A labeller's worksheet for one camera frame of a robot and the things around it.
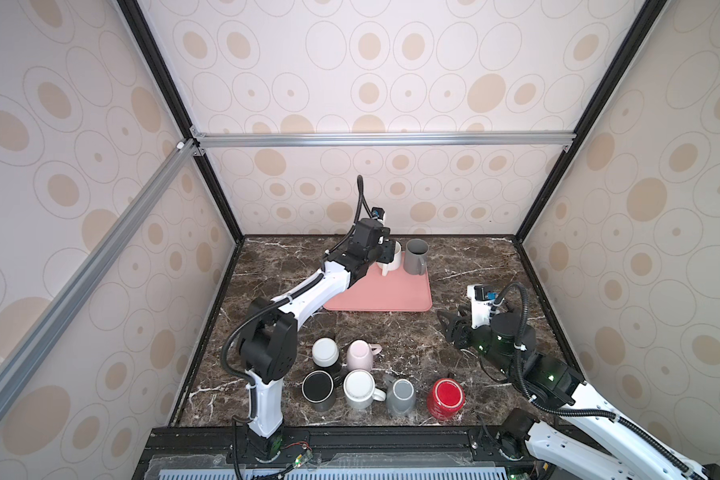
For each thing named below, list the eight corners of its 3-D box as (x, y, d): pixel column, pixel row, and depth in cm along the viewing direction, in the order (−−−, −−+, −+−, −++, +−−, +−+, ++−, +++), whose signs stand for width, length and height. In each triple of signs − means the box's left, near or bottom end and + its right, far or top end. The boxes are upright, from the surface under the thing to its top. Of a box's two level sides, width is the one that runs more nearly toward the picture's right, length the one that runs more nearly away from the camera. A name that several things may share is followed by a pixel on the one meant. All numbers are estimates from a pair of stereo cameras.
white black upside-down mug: (315, 375, 87) (310, 361, 79) (318, 352, 92) (313, 337, 83) (338, 375, 87) (336, 361, 79) (340, 352, 92) (337, 337, 83)
